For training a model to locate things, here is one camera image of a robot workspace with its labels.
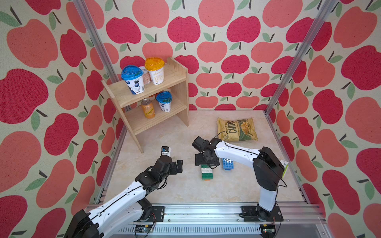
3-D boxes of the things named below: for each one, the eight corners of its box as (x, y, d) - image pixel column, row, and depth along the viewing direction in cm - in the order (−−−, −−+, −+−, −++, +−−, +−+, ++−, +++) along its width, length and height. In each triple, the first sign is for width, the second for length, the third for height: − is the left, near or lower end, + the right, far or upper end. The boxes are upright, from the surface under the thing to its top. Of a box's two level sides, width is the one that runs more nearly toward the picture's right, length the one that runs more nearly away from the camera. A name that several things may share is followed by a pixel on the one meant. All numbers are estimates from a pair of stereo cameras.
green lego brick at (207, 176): (201, 179, 87) (202, 177, 85) (201, 175, 89) (201, 173, 86) (212, 179, 87) (213, 177, 85) (212, 175, 89) (212, 173, 86)
